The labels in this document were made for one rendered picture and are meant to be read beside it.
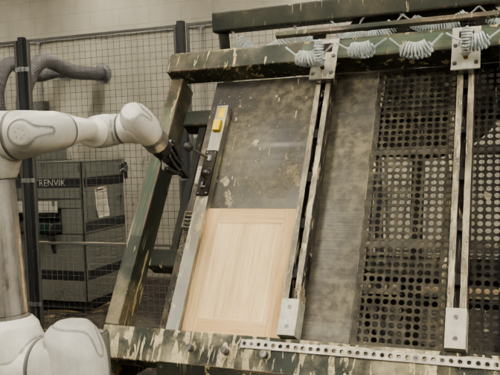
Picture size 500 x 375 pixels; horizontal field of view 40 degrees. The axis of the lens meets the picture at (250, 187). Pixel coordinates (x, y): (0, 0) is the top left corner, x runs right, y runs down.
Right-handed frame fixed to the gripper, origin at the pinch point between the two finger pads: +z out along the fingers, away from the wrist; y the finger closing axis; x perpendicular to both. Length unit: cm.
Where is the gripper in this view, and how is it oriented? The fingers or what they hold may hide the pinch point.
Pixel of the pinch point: (181, 172)
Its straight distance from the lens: 257.9
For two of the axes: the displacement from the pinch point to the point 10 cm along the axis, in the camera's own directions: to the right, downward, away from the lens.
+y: -1.7, 8.8, -4.4
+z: 3.4, 4.7, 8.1
